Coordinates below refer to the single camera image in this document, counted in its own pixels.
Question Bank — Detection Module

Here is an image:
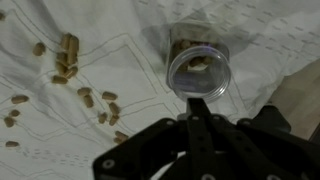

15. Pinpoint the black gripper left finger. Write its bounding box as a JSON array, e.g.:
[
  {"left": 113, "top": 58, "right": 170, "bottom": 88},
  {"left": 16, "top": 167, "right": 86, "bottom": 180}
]
[{"left": 92, "top": 98, "right": 201, "bottom": 180}]

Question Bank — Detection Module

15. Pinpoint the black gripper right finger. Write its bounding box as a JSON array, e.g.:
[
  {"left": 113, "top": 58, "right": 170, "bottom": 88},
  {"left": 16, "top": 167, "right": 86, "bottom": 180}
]
[{"left": 198, "top": 98, "right": 320, "bottom": 180}]

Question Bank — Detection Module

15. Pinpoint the bed with white duvet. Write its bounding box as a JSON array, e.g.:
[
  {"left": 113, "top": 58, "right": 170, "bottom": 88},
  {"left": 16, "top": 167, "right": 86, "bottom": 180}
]
[{"left": 0, "top": 0, "right": 320, "bottom": 180}]

